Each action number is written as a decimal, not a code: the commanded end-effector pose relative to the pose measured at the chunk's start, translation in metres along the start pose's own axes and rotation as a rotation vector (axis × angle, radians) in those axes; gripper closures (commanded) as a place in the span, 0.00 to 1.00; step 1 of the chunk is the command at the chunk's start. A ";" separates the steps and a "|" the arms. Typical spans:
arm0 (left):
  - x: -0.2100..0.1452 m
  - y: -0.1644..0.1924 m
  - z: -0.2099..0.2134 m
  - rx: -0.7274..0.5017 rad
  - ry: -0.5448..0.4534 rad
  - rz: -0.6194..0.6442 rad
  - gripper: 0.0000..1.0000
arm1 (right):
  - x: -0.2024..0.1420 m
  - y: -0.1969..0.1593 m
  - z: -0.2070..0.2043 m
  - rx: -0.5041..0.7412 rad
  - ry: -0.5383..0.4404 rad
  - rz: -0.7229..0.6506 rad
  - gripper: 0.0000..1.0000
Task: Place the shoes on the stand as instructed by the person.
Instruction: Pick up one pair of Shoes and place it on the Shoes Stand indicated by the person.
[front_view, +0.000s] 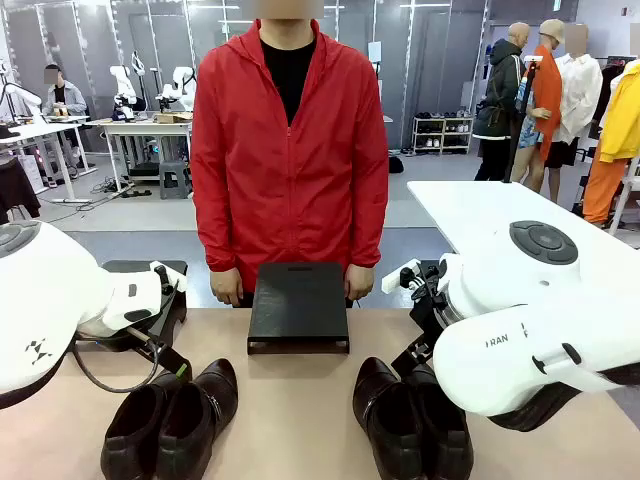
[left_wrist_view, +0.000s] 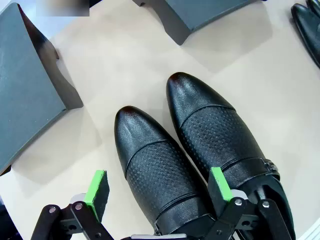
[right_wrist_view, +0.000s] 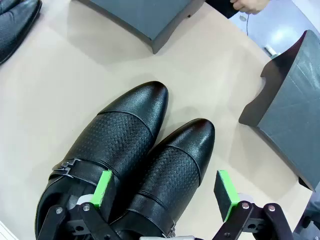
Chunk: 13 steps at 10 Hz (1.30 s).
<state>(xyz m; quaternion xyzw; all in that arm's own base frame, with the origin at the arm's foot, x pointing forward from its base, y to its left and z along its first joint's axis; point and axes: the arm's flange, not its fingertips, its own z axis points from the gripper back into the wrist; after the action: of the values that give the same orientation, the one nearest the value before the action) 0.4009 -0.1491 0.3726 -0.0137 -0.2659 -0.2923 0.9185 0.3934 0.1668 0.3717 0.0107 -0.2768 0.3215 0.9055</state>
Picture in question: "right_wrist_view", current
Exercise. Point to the person's left hand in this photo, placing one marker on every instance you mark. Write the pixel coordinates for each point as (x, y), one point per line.
(250, 5)

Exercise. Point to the black loafer shoe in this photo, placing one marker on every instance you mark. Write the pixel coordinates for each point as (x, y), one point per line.
(15, 30)

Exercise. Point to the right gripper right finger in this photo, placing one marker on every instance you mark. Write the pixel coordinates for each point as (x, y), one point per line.
(228, 192)

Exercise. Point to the black buckle shoe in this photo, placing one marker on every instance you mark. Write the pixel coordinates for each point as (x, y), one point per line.
(120, 130)
(175, 170)

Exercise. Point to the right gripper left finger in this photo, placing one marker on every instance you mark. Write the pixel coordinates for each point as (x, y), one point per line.
(101, 190)

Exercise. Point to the black shoe stand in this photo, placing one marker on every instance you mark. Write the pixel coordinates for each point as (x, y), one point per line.
(150, 15)
(295, 105)

